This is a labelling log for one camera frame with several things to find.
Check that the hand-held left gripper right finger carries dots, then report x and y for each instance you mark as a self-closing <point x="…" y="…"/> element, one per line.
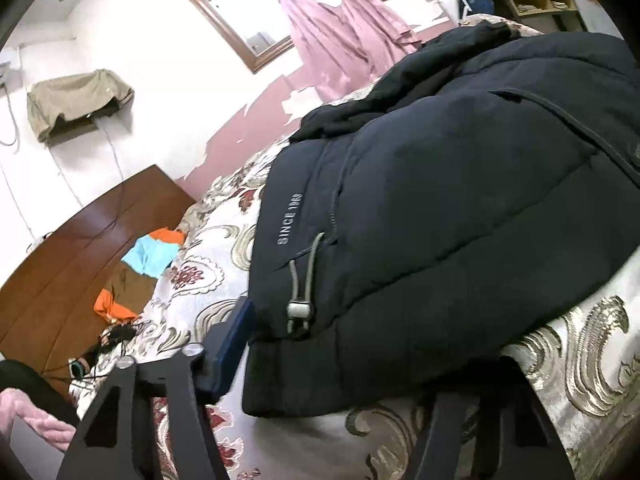
<point x="430" y="445"/>

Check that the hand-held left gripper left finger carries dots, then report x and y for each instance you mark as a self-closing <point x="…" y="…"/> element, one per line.
<point x="235" y="340"/>

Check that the black padded jacket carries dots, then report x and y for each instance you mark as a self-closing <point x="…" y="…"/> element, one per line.
<point x="450" y="185"/>

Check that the another person's forearm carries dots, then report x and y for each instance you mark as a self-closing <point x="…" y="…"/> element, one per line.
<point x="35" y="385"/>

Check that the orange and blue cloth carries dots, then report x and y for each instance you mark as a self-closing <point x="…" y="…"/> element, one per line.
<point x="150" y="255"/>

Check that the floral bed quilt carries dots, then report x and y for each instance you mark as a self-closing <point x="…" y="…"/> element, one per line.
<point x="575" y="360"/>

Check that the wooden headboard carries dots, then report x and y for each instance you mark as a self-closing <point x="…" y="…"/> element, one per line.
<point x="65" y="270"/>

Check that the pink curtain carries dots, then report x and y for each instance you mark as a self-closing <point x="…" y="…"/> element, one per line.
<point x="380" y="15"/>
<point x="320" y="45"/>

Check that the wooden framed window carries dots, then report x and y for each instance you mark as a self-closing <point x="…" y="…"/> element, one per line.
<point x="225" y="25"/>

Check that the dark blue backpack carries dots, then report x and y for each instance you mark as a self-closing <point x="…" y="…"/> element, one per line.
<point x="477" y="0"/>

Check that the wooden shelf desk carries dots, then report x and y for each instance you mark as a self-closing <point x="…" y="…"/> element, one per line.
<point x="545" y="10"/>

